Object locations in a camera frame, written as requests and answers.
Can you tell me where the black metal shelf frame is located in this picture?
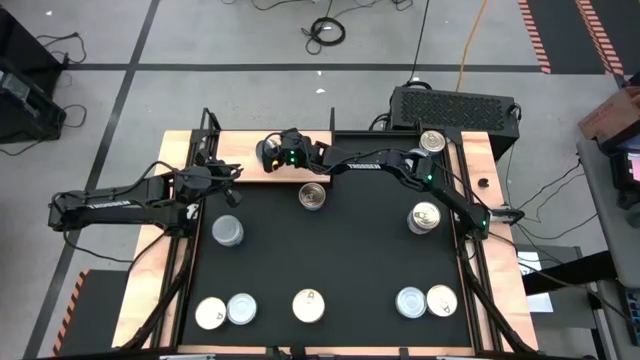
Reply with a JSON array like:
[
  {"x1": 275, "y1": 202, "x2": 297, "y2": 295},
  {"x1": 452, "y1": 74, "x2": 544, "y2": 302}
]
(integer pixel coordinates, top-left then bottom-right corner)
[{"x1": 198, "y1": 106, "x2": 337, "y2": 186}]

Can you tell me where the coiled black cable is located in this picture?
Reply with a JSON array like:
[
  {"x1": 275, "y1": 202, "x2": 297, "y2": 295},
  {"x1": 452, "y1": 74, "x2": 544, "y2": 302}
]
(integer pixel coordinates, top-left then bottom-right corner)
[{"x1": 299, "y1": 16, "x2": 347, "y2": 56}]

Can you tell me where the black floor cable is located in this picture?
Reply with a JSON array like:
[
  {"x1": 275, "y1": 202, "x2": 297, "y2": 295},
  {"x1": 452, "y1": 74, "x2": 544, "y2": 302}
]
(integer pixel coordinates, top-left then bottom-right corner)
[{"x1": 405, "y1": 0, "x2": 432, "y2": 91}]

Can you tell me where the white paper sheet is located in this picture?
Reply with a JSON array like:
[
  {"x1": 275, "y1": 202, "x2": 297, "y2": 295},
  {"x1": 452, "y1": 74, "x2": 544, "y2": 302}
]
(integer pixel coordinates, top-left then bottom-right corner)
[{"x1": 516, "y1": 248, "x2": 555, "y2": 314}]

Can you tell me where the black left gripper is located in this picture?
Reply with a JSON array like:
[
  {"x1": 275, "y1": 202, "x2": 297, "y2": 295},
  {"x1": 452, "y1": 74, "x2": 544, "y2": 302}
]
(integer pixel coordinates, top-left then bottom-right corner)
[{"x1": 192, "y1": 149, "x2": 246, "y2": 209}]

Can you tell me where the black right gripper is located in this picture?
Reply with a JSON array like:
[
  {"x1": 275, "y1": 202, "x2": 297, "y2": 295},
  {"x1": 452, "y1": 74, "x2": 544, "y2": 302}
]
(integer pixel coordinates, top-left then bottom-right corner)
[{"x1": 255, "y1": 127, "x2": 329, "y2": 174}]

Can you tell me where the wooden shelf board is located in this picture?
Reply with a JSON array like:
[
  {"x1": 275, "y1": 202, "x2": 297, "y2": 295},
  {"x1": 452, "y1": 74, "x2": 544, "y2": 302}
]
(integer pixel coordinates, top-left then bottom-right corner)
[{"x1": 214, "y1": 130, "x2": 334, "y2": 184}]

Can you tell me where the black floor mat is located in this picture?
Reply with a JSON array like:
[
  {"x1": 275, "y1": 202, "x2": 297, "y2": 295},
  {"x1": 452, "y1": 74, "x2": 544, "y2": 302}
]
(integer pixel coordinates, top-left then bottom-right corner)
[{"x1": 51, "y1": 268, "x2": 132, "y2": 359}]

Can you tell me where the black monitor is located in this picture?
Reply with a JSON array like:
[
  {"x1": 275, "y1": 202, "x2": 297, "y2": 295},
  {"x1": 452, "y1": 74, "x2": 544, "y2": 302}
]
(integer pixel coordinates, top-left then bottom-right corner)
[{"x1": 606, "y1": 144, "x2": 640, "y2": 210}]

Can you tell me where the black cabinet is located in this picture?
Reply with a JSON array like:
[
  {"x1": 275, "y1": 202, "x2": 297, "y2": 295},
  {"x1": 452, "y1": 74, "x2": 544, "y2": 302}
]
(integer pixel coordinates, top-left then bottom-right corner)
[{"x1": 0, "y1": 7, "x2": 66, "y2": 84}]

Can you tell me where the grey side table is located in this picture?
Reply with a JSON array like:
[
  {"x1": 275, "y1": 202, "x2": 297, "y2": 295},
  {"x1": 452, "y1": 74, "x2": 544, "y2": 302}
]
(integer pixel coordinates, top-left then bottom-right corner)
[{"x1": 574, "y1": 137, "x2": 640, "y2": 291}]

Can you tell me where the blue pink label seafood can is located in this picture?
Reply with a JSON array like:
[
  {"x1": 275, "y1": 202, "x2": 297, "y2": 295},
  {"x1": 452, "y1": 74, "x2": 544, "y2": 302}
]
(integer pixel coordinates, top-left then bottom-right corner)
[
  {"x1": 194, "y1": 296, "x2": 228, "y2": 332},
  {"x1": 418, "y1": 128, "x2": 447, "y2": 156},
  {"x1": 291, "y1": 288, "x2": 326, "y2": 325},
  {"x1": 408, "y1": 200, "x2": 443, "y2": 232},
  {"x1": 425, "y1": 283, "x2": 459, "y2": 318},
  {"x1": 297, "y1": 181, "x2": 327, "y2": 211}
]

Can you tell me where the black floor beam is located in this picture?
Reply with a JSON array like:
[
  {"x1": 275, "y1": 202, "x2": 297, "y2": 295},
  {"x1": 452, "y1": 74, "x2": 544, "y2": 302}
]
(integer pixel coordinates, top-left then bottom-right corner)
[{"x1": 521, "y1": 248, "x2": 619, "y2": 297}]

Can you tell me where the black equipment case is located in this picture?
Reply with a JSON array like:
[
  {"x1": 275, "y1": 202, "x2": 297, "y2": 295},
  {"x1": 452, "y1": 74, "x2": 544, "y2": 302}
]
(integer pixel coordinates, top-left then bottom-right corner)
[{"x1": 0, "y1": 69, "x2": 68, "y2": 146}]

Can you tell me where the brown cardboard box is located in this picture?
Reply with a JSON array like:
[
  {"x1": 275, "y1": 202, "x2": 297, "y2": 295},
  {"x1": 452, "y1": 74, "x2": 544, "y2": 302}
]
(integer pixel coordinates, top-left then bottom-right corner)
[{"x1": 578, "y1": 84, "x2": 640, "y2": 143}]

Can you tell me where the black perforated computer case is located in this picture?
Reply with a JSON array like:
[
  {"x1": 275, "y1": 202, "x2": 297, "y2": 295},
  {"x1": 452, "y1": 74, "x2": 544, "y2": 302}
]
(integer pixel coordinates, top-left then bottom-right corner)
[{"x1": 388, "y1": 84, "x2": 522, "y2": 160}]

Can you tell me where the yellow floor cable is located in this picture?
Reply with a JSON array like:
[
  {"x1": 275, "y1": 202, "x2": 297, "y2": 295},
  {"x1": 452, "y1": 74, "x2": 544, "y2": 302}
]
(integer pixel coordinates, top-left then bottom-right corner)
[{"x1": 454, "y1": 0, "x2": 489, "y2": 93}]

